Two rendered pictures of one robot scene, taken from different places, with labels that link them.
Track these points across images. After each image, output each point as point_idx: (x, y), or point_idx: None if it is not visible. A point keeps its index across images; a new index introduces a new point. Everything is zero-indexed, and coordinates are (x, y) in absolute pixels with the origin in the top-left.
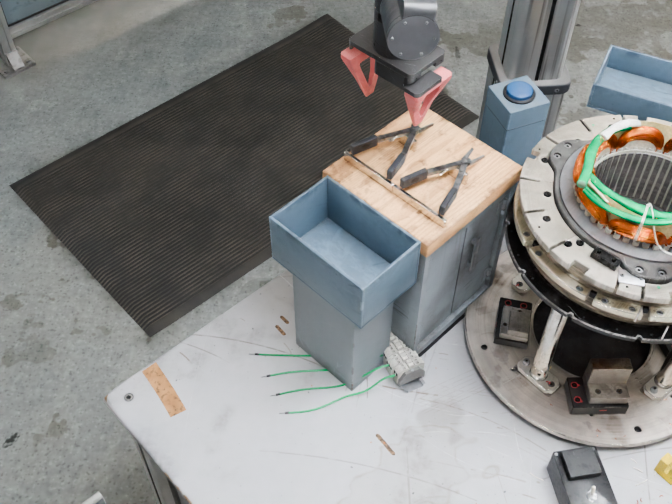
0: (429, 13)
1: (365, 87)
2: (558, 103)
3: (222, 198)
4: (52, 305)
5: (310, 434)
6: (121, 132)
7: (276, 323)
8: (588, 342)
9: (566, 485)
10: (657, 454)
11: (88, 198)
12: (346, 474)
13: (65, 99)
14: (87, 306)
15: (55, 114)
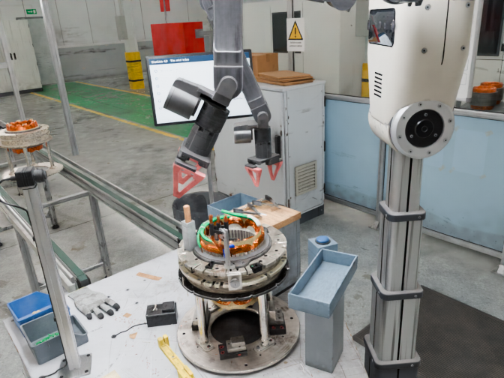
0: (233, 127)
1: (270, 175)
2: (382, 305)
3: (450, 354)
4: (359, 307)
5: None
6: (477, 311)
7: None
8: (235, 330)
9: (161, 304)
10: (173, 345)
11: (424, 307)
12: None
13: (490, 291)
14: (361, 317)
15: (476, 290)
